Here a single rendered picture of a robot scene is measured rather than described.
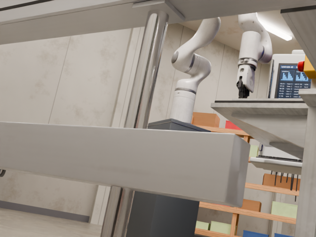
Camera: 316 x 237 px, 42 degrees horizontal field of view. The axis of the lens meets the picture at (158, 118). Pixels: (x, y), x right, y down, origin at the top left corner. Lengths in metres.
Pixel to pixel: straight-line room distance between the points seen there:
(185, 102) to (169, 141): 1.38
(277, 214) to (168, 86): 3.45
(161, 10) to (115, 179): 0.39
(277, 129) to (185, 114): 0.62
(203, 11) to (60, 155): 0.46
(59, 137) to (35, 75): 6.92
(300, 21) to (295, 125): 0.77
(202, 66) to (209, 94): 7.25
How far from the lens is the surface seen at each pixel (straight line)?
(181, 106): 2.14
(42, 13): 1.16
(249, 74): 1.79
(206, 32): 2.20
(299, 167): 2.35
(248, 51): 1.83
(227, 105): 1.68
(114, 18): 1.06
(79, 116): 7.97
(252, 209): 7.98
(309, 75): 1.54
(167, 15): 0.95
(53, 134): 0.99
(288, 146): 2.18
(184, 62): 2.20
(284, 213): 7.90
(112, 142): 0.85
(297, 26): 0.96
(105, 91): 8.24
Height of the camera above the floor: 0.39
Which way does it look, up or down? 13 degrees up
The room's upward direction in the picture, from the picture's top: 11 degrees clockwise
